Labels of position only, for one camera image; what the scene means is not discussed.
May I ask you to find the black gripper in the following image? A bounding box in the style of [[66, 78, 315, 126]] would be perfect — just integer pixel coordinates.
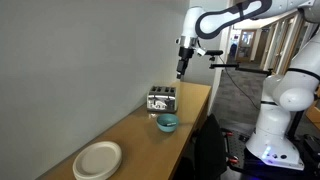
[[177, 47, 194, 79]]

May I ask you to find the white marker with black cap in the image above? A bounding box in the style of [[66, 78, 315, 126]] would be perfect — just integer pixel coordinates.
[[164, 123, 177, 127]]

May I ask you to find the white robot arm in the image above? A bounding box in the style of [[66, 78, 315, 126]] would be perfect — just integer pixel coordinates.
[[176, 0, 320, 171]]

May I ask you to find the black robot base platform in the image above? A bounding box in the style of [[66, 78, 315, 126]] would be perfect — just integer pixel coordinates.
[[223, 129, 320, 180]]

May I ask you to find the teal bowl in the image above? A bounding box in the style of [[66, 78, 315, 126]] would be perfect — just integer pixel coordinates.
[[156, 114, 179, 133]]

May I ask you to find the silver four-slot toaster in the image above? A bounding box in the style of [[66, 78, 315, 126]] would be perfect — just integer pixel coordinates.
[[146, 86, 178, 113]]

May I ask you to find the black office chair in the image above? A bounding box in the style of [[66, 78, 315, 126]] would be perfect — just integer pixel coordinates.
[[172, 114, 227, 180]]

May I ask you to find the stack of white plates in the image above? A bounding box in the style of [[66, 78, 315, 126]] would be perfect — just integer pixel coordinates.
[[72, 141, 122, 180]]

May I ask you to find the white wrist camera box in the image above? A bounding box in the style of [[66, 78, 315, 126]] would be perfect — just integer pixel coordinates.
[[196, 48, 206, 56]]

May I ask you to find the black camera on stand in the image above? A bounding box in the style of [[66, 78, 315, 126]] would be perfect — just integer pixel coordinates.
[[205, 50, 272, 76]]

